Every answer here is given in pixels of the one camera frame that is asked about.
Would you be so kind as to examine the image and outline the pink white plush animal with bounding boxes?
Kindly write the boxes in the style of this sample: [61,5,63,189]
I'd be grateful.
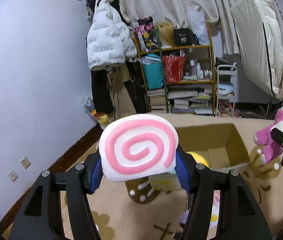
[254,106,283,165]

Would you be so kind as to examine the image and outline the pink swirl roll plush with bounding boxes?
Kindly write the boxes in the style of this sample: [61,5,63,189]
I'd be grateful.
[98,114,179,182]

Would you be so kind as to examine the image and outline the white haired purple doll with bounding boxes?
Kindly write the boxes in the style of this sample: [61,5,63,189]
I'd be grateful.
[173,210,189,240]

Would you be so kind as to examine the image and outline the open cardboard box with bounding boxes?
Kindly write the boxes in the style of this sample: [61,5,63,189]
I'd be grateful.
[176,124,250,173]

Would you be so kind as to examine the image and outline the yellow dog plush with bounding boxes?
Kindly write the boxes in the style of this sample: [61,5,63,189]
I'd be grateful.
[187,151,209,167]

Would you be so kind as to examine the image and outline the beige patterned round rug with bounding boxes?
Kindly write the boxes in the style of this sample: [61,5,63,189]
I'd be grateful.
[61,114,283,239]

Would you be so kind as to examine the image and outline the white rolling cart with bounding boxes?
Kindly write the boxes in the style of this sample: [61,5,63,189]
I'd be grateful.
[216,62,237,117]

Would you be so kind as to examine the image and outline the stack of books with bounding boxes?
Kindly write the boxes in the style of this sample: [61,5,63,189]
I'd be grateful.
[147,82,214,115]

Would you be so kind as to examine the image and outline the snack bags on floor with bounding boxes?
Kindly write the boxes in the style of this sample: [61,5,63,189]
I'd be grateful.
[82,94,110,130]

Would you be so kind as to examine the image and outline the wooden shelf rack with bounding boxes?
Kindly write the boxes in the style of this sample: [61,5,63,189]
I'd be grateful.
[132,21,219,116]

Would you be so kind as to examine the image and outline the red gift bag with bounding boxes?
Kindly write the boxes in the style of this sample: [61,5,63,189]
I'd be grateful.
[163,54,186,83]

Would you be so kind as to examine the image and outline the black box marked 40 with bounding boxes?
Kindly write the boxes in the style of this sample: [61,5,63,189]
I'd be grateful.
[173,28,192,47]

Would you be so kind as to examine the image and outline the teal storage bag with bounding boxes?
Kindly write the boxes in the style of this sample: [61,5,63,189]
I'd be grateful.
[141,54,163,90]

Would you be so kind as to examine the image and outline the blonde wig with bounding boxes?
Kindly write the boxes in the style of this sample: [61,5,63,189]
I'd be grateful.
[155,22,176,48]

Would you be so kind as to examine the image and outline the white puffer jacket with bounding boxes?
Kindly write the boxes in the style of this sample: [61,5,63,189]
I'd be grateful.
[86,0,137,71]

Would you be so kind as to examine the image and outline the lower wall socket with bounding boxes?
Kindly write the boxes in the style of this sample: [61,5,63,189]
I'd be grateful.
[8,170,18,182]

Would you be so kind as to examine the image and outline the wall socket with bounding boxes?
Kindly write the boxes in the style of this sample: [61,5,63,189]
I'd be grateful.
[20,157,31,169]
[8,170,18,182]

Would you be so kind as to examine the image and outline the upper wall socket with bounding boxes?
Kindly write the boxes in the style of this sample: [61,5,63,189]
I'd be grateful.
[20,157,31,169]

